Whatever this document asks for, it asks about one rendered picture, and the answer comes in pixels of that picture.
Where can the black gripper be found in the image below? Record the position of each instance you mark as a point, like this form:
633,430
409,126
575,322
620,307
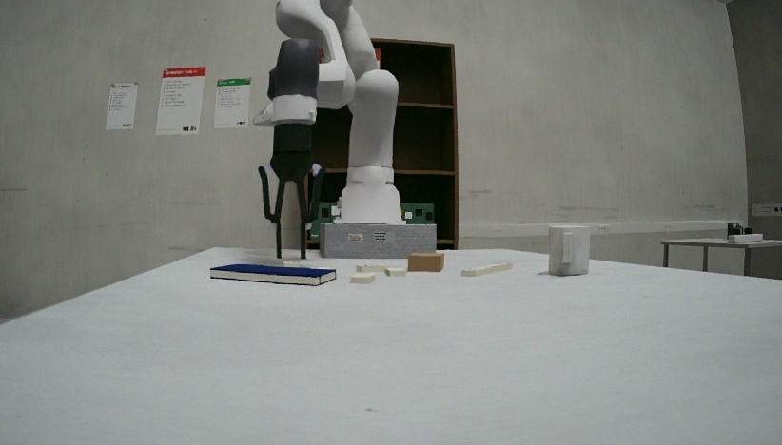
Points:
291,161

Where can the brown rectangular box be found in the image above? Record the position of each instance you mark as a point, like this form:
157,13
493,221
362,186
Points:
432,262

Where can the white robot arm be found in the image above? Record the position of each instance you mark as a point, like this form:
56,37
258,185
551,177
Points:
369,197

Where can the grey mug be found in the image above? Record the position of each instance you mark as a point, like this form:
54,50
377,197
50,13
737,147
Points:
560,263

